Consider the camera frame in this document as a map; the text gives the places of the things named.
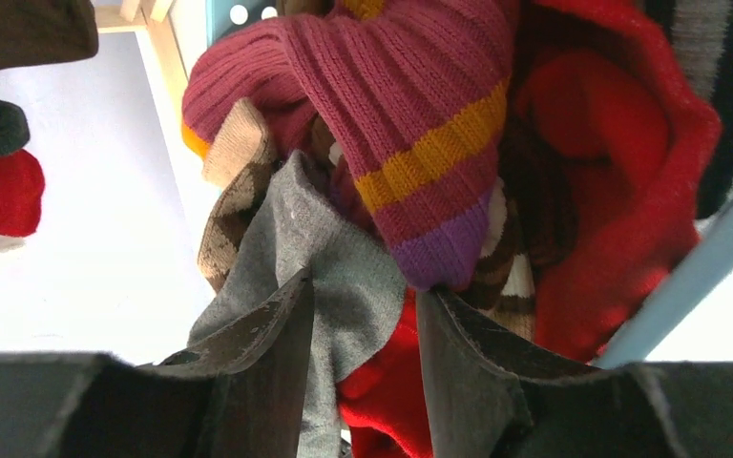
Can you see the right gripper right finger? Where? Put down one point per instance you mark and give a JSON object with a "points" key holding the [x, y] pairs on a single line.
{"points": [[491, 393]]}

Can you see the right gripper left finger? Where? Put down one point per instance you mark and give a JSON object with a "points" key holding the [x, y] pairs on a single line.
{"points": [[237, 393]]}

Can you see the grey sock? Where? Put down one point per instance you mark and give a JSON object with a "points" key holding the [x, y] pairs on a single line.
{"points": [[358, 291]]}

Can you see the red santa sock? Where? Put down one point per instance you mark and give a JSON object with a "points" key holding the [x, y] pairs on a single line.
{"points": [[22, 185]]}

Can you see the argyle brown sock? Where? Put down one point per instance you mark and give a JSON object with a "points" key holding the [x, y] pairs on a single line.
{"points": [[240, 162]]}

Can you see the red sock in basket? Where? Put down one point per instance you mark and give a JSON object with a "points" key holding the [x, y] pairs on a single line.
{"points": [[607, 189]]}

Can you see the purple striped sock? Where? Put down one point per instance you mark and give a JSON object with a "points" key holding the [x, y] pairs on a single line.
{"points": [[414, 92]]}

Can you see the light blue plastic basket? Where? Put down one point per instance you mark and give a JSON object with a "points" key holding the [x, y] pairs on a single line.
{"points": [[689, 278]]}

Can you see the brown striped sock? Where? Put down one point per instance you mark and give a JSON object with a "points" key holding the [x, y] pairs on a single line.
{"points": [[43, 32]]}

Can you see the wooden drying rack frame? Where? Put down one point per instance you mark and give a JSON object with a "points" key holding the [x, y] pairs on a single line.
{"points": [[150, 22]]}

